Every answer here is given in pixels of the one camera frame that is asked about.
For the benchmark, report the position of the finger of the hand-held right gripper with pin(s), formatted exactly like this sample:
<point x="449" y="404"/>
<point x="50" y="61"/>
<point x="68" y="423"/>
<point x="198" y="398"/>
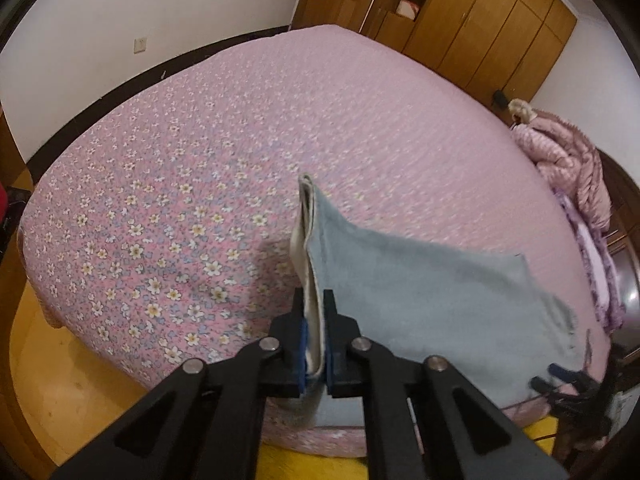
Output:
<point x="570" y="374"/>
<point x="547" y="386"/>

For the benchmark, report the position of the pink quilted comforter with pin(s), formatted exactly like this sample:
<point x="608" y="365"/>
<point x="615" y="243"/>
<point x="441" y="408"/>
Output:
<point x="565" y="160"/>

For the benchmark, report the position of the purple ruffled pillow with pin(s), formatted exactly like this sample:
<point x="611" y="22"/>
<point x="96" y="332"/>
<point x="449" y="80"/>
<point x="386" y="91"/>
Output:
<point x="595" y="260"/>

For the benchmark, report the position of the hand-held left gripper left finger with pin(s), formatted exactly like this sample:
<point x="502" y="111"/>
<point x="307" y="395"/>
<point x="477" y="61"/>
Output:
<point x="302" y="355"/>

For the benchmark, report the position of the white wall socket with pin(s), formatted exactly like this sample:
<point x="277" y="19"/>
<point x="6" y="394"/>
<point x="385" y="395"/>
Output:
<point x="140" y="44"/>

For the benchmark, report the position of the dark wooden headboard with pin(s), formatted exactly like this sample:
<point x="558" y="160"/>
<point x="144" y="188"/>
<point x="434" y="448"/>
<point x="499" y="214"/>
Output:
<point x="627" y="240"/>

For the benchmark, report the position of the white red box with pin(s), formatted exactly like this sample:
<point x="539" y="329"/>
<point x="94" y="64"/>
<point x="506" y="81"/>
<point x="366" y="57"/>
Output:
<point x="408" y="9"/>

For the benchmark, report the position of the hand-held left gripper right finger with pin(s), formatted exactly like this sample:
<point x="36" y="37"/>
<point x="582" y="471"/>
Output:
<point x="328" y="360"/>

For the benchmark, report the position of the wooden wardrobe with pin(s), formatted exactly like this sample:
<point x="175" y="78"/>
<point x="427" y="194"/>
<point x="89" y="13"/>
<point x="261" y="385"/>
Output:
<point x="475" y="25"/>

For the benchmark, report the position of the beige plush toy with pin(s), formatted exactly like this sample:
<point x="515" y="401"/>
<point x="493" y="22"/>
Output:
<point x="520" y="109"/>

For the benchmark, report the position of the grey pants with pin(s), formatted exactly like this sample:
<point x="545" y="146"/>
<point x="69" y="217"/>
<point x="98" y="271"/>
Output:
<point x="425" y="300"/>

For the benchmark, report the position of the bed with pink floral sheet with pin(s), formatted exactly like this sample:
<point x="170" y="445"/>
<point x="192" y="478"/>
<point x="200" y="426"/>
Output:
<point x="250" y="135"/>

